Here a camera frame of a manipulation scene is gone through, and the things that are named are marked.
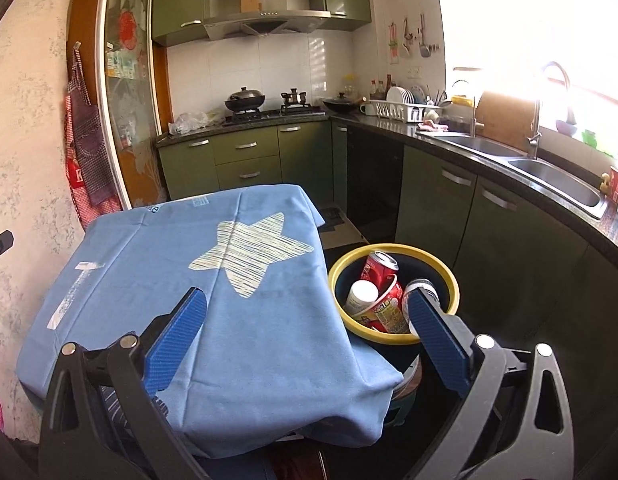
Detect sauce bottles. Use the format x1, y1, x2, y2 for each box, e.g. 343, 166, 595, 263
369, 75, 394, 101

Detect white strip label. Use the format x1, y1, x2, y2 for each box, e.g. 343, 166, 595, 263
46, 260, 98, 332

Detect red paper noodle cup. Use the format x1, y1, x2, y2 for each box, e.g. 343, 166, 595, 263
350, 274, 411, 335

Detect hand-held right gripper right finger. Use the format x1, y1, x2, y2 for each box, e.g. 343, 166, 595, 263
409, 287, 576, 480

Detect tall steel faucet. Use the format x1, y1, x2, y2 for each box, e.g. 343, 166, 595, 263
528, 61, 574, 161

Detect blue star tablecloth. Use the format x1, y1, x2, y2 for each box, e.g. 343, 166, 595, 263
16, 184, 405, 448

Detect black lidded wok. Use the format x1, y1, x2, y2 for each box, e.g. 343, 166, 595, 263
224, 86, 266, 113

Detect yellow rimmed trash bin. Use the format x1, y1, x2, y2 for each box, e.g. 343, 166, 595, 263
328, 244, 460, 396

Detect red soda can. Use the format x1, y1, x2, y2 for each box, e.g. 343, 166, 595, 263
358, 250, 400, 293

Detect frosted glass sliding door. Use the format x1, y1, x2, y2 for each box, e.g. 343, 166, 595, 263
98, 0, 170, 211

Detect clear plastic bags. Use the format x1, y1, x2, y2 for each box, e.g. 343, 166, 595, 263
168, 110, 225, 136

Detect steel range hood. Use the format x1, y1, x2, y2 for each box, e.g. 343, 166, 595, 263
203, 0, 332, 42

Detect small steel faucet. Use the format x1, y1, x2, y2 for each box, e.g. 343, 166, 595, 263
451, 80, 477, 137

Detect white dish rack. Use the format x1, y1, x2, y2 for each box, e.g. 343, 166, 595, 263
371, 101, 445, 123

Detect small white bottle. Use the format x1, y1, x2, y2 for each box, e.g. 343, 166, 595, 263
345, 280, 380, 317

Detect black wok with handle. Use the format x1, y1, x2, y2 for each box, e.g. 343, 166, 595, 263
322, 92, 367, 114

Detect wooden cutting board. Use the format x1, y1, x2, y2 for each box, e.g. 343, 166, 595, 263
475, 91, 540, 153

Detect wooden door frame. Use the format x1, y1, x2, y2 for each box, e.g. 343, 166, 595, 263
66, 0, 172, 211

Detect red checked apron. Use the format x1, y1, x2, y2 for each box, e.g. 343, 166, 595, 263
64, 92, 124, 231

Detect green upper cabinets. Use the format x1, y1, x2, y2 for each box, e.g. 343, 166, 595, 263
152, 0, 374, 48

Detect clear bottle white label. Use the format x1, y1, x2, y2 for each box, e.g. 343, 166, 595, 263
400, 277, 442, 322

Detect hanging kitchen utensils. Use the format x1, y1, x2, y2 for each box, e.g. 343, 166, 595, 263
388, 12, 442, 63

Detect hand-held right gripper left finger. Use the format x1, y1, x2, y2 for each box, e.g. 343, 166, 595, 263
38, 287, 208, 480

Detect black floor mat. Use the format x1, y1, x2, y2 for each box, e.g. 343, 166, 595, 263
320, 206, 350, 233

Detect small dark pot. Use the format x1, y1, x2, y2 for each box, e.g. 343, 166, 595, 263
280, 88, 310, 110

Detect steel double sink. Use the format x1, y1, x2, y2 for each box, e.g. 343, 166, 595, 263
434, 135, 610, 221

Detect gas stove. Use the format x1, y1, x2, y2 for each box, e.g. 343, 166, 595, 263
223, 107, 327, 125

